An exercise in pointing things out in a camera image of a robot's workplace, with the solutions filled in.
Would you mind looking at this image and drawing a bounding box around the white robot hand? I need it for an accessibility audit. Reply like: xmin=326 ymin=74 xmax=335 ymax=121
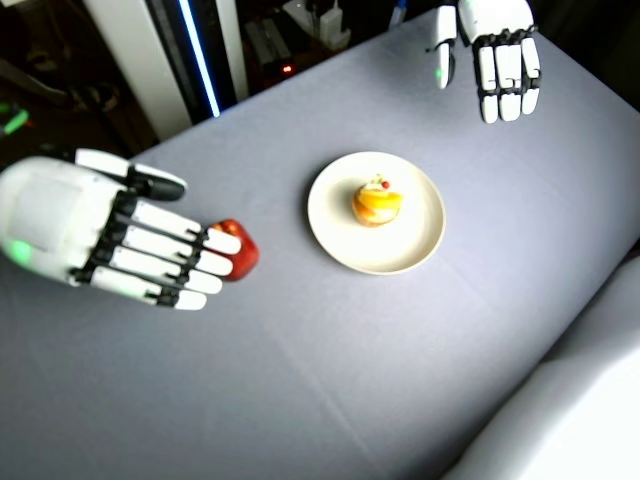
xmin=425 ymin=0 xmax=543 ymax=124
xmin=0 ymin=147 xmax=243 ymax=311

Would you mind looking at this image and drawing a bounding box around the orange fruit pastry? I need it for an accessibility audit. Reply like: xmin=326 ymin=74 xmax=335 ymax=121
xmin=351 ymin=172 xmax=404 ymax=228

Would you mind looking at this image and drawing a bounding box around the red toy apple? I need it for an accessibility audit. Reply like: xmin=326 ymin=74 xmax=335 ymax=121
xmin=212 ymin=218 xmax=261 ymax=282

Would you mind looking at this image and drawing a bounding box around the cream round plate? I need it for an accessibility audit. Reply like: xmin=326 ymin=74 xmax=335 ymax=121
xmin=306 ymin=151 xmax=447 ymax=276

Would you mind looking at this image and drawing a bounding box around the white pillar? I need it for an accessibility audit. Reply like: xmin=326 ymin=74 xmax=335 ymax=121
xmin=82 ymin=0 xmax=194 ymax=141

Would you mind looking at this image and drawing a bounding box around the white power adapter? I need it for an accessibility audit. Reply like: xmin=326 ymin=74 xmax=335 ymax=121
xmin=318 ymin=0 xmax=352 ymax=51

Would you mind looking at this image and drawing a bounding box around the blue light strip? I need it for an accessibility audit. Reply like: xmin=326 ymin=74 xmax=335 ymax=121
xmin=178 ymin=0 xmax=222 ymax=118

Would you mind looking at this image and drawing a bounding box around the black device with red light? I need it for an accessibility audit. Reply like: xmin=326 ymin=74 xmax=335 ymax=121
xmin=242 ymin=18 xmax=321 ymax=91

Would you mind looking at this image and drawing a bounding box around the grey table cloth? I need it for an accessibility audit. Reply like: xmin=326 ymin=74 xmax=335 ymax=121
xmin=0 ymin=4 xmax=640 ymax=480

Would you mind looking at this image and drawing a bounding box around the white rounded robot shell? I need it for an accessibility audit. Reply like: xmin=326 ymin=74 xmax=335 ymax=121
xmin=442 ymin=249 xmax=640 ymax=480

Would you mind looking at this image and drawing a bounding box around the green cable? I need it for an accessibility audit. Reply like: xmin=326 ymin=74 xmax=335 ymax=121
xmin=0 ymin=102 xmax=31 ymax=136

